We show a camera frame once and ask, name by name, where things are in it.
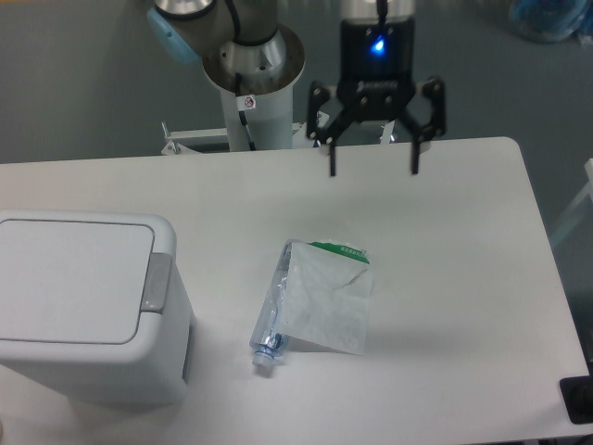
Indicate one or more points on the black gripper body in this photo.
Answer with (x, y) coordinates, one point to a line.
(375, 82)

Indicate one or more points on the grey trash can push button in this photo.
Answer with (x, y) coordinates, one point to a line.
(157, 281)

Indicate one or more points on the white trash can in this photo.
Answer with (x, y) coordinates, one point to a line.
(71, 289)

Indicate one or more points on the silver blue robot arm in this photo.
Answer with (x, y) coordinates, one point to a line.
(254, 61)

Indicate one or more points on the silver green foil bag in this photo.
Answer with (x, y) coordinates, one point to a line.
(326, 296)

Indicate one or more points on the crushed clear plastic bottle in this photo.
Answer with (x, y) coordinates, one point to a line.
(267, 341)

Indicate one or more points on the black device at table edge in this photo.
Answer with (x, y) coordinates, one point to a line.
(577, 396)

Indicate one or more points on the white pedestal base frame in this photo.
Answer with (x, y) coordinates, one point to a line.
(216, 140)

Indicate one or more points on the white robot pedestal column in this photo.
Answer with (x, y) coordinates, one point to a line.
(263, 122)

